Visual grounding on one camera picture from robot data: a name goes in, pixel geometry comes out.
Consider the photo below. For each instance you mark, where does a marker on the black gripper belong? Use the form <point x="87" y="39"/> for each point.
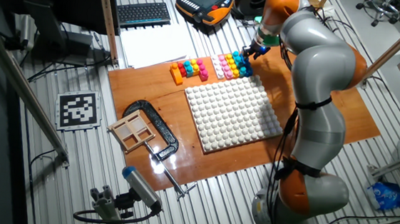
<point x="259" y="49"/>

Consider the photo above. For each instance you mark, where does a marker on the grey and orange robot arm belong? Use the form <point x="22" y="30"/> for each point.
<point x="321" y="71"/>

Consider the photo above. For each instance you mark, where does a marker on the light pink four-stud brick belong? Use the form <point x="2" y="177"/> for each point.
<point x="225" y="68"/>

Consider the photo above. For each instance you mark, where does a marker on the white four-stud brick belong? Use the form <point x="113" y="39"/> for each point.
<point x="217" y="67"/>

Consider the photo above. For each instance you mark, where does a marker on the magenta three-stud brick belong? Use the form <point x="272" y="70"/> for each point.
<point x="203" y="73"/>

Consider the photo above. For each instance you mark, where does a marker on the black filament spool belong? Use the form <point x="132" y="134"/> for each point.
<point x="246" y="3"/>

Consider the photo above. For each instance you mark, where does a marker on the yellow two-stud brick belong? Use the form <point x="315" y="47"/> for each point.
<point x="194" y="68"/>

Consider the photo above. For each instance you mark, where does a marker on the white studded baseplate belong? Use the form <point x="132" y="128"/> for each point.
<point x="232" y="114"/>

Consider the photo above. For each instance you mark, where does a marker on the teal two-stud brick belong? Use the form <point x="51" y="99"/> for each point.
<point x="188" y="70"/>

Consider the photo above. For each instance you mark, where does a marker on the red two-stud brick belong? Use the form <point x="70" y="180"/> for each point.
<point x="182" y="70"/>

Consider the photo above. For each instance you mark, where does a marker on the orange and black teach pendant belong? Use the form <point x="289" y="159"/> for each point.
<point x="205" y="1"/>

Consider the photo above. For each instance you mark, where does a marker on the orange curved brick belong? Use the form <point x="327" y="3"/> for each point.
<point x="176" y="76"/>

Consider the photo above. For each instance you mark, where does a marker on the white paper stack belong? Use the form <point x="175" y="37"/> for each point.
<point x="155" y="44"/>

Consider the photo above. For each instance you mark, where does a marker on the brown wooden board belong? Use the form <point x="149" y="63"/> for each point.
<point x="145" y="86"/>

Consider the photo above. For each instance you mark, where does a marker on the black C-clamp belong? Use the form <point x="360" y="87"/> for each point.
<point x="168" y="132"/>

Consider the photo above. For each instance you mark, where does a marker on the black keyboard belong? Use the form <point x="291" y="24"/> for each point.
<point x="143" y="14"/>

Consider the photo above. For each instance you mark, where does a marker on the office chair base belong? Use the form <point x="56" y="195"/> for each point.
<point x="383" y="6"/>

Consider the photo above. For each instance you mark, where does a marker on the black and white marker board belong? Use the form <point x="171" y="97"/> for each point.
<point x="78" y="111"/>

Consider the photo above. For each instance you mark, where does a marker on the black monitor with stand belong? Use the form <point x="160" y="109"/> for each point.
<point x="72" y="2"/>

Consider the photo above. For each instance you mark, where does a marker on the blue plastic bag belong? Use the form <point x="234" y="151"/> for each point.
<point x="386" y="196"/>

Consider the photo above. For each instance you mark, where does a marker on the small wooden compartment frame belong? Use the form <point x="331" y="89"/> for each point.
<point x="131" y="131"/>

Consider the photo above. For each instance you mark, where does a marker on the grey camera with blue end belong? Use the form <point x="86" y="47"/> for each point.
<point x="140" y="186"/>

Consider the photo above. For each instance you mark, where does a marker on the aluminium camera mount profile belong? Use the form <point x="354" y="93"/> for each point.
<point x="106" y="208"/>

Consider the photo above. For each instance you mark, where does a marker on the long aluminium frame beam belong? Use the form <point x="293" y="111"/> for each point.
<point x="19" y="87"/>

